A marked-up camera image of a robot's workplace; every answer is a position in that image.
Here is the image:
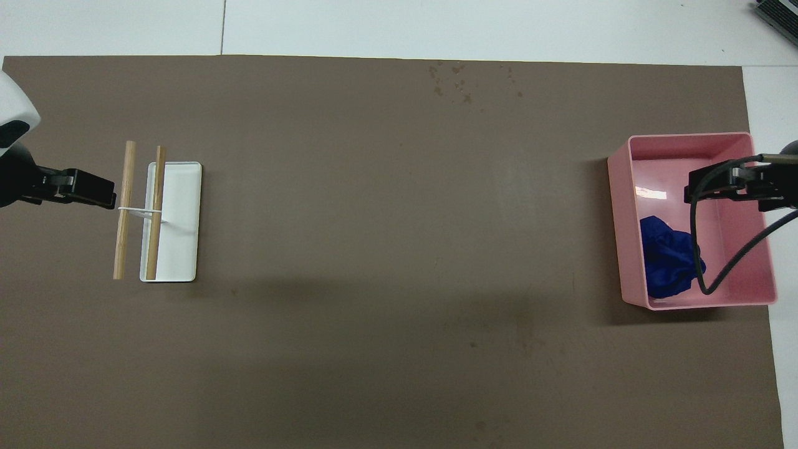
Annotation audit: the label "grey slatted device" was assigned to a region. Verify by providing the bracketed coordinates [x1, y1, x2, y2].
[751, 0, 798, 46]

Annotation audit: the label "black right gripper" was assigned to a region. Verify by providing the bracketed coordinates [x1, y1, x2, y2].
[684, 163, 798, 211]

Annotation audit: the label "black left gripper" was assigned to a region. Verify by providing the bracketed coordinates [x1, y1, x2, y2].
[0, 142, 116, 208]

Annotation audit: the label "brown table mat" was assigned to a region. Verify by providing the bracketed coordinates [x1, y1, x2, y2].
[0, 55, 785, 449]

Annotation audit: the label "white towel rack wooden rods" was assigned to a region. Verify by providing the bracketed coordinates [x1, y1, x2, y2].
[112, 140, 203, 283]

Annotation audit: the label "blue towel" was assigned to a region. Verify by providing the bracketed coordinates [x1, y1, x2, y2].
[640, 215, 707, 299]

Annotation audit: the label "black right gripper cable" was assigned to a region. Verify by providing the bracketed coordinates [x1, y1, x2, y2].
[688, 154, 798, 296]

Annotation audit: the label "pink plastic bin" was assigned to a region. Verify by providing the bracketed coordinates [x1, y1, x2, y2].
[608, 132, 778, 311]

